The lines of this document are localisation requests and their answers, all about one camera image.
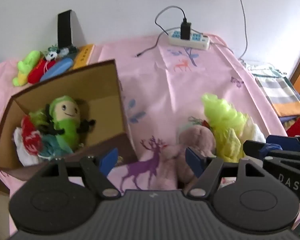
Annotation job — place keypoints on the clear plastic bag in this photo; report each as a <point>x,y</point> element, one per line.
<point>262,68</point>

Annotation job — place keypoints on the lime green plush toy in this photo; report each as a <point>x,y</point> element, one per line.
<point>27,61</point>

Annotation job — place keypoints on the black phone stand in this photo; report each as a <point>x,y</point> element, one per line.
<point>71,48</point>

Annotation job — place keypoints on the red and white plush toy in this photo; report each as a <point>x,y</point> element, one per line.
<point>31,140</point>

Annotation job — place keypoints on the white power strip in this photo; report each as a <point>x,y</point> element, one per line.
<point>202,43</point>

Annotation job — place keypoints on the panda plush toy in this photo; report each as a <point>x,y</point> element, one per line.
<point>51,55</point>

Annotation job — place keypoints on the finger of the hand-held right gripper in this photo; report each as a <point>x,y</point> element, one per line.
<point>252,147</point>
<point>277,139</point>

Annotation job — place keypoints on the brown cardboard box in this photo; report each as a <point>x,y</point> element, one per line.
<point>100,85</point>

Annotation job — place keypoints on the pink printed tablecloth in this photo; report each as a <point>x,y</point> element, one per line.
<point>165,92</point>

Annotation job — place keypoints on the yellow-green mesh plush toy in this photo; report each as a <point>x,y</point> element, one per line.
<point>220,110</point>

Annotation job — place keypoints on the teal knitted plush toy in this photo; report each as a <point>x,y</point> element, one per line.
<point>51,147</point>

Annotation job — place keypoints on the black phone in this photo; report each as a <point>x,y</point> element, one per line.
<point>65,27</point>

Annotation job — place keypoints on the yellow cloth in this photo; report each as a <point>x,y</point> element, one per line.
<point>228,145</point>

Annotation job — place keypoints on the blue case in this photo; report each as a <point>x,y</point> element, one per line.
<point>57,68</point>

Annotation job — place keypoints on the green fuzzy plush toy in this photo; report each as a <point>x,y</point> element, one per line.
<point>38,117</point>

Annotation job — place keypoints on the green plush doll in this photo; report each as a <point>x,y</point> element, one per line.
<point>67,130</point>

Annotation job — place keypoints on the yellow box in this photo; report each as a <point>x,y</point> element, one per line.
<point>83,56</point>

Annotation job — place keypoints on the pink plush toy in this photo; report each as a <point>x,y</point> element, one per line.
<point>197,137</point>

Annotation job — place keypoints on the black charger plug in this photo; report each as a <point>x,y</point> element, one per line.
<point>185,31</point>

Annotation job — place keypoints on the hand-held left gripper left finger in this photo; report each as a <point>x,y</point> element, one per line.
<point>108,161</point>

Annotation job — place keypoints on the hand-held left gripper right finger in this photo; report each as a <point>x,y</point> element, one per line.
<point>192,160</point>

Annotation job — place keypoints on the folded striped cloth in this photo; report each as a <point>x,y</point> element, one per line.
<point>282,92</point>

